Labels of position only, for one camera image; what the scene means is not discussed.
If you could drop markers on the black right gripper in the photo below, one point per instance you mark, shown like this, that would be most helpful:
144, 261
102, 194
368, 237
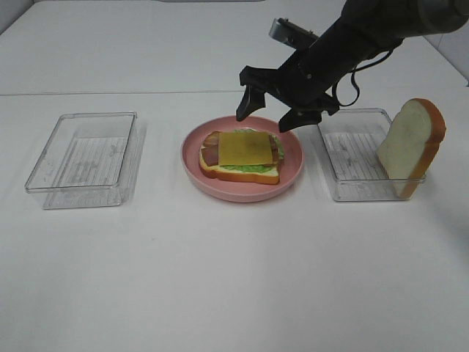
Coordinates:
293, 85

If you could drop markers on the yellow cheese slice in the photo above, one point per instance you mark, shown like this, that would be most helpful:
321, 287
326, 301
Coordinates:
244, 148

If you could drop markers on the green lettuce leaf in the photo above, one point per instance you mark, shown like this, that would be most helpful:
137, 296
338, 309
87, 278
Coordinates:
278, 155

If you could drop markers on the bacon strip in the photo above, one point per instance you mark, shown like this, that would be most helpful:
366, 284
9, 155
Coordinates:
213, 138
210, 155

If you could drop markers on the white bread slice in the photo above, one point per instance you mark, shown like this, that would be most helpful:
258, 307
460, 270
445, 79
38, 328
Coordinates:
411, 144
220, 173

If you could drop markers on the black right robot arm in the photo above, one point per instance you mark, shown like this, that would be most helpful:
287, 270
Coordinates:
363, 30

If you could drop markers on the clear right plastic tray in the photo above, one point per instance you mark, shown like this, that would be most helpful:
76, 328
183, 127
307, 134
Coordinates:
346, 144

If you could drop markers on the clear plastic tray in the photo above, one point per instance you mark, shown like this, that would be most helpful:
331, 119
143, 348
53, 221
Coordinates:
90, 160
346, 144

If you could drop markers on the pink round plate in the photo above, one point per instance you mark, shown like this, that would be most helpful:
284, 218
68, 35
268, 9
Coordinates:
239, 191

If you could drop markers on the clear left plastic tray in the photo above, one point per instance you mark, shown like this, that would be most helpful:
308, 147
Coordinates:
90, 160

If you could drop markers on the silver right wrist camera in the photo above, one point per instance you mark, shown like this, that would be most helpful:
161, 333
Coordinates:
292, 35

